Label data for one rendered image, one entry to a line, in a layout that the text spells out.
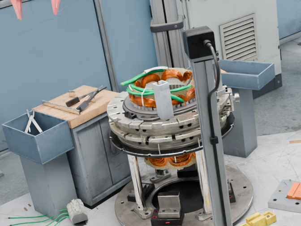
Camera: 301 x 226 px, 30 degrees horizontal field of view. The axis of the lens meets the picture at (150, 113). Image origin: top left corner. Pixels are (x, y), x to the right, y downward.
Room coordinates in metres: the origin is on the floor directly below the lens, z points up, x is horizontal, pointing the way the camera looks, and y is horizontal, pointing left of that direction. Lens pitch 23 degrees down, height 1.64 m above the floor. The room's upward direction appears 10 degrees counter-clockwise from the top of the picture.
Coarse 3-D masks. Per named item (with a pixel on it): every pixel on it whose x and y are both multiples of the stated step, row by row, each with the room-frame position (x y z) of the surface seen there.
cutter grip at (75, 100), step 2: (74, 98) 1.50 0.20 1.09; (76, 98) 1.50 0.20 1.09; (78, 98) 1.50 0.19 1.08; (70, 100) 1.50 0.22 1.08; (72, 100) 1.50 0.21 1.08; (74, 100) 1.50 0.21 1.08; (76, 100) 1.50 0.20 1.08; (78, 100) 1.50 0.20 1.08; (66, 102) 1.49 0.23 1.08; (68, 102) 1.49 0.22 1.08; (70, 102) 1.49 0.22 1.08; (72, 102) 1.50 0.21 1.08; (74, 102) 1.50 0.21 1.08; (76, 102) 1.50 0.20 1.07; (66, 104) 1.49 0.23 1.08; (68, 104) 1.49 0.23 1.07; (70, 104) 1.49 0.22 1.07; (72, 104) 1.50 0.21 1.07; (68, 106) 1.49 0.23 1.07
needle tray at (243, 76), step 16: (224, 64) 1.66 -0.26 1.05; (240, 64) 1.63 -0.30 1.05; (256, 64) 1.59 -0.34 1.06; (272, 64) 1.55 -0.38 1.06; (224, 80) 1.55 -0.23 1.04; (240, 80) 1.51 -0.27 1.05; (256, 80) 1.48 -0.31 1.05; (240, 96) 1.54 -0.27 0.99; (240, 112) 1.54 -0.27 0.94; (240, 128) 1.54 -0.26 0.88; (224, 144) 1.58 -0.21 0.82; (240, 144) 1.54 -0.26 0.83; (256, 144) 1.59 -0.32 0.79
